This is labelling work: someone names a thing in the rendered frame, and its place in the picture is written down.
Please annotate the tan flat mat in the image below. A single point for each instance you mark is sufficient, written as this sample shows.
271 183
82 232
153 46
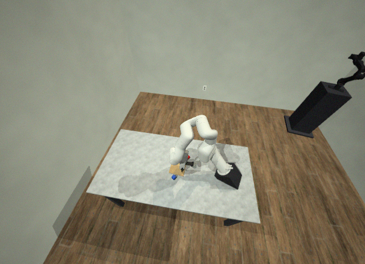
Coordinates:
174 169

